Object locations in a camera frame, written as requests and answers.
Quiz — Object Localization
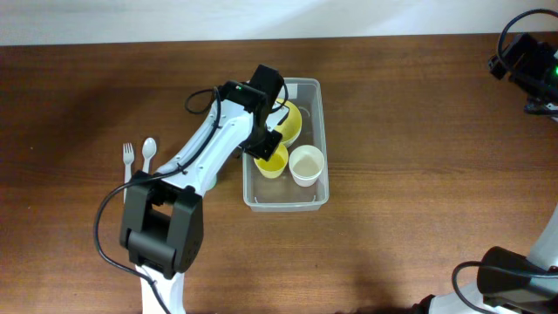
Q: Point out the yellow plastic cup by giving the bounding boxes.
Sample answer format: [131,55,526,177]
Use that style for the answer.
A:
[254,144,289,179]

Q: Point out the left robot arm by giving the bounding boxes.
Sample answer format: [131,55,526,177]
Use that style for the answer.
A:
[119,65,289,313]

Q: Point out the green plastic cup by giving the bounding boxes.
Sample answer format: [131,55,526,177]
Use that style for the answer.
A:
[207,174,218,191]

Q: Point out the grey plastic fork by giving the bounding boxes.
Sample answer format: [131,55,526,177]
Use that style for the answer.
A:
[122,142,135,183]

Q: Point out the yellow plastic bowl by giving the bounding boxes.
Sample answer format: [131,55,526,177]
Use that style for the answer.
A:
[275,100,303,147]

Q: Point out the grey plastic spoon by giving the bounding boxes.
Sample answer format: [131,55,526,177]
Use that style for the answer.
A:
[142,137,157,174]

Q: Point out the clear plastic container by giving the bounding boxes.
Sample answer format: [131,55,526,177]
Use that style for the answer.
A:
[242,78,330,213]

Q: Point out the white plastic cup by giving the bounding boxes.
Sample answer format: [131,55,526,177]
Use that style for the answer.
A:
[289,145,325,188]

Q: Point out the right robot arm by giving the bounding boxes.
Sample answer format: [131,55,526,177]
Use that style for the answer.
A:
[410,33,557,314]

